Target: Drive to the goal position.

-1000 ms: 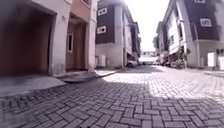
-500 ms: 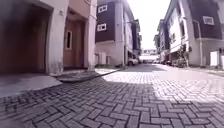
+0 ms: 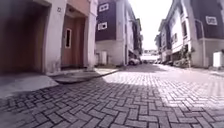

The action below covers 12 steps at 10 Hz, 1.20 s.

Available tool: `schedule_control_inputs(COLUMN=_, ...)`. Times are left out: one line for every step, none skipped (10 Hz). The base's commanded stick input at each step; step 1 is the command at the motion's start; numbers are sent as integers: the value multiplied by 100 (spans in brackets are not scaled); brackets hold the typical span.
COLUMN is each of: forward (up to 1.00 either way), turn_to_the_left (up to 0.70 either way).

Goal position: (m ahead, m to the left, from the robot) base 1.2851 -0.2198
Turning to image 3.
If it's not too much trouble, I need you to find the white car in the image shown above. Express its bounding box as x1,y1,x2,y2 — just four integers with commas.
128,58,141,66

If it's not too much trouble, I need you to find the row of dark white buildings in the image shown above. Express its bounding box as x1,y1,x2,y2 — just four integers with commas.
94,0,144,67
154,0,224,69

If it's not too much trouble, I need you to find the grey brick paved road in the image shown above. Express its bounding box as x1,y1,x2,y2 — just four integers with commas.
0,63,224,128

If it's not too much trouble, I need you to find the beige building with brown door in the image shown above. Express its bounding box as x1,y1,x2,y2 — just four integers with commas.
0,0,99,76

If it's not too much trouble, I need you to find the bush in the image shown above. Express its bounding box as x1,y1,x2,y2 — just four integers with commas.
173,46,196,69

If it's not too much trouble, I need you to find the concrete driveway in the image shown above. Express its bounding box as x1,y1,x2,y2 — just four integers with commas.
0,68,121,100

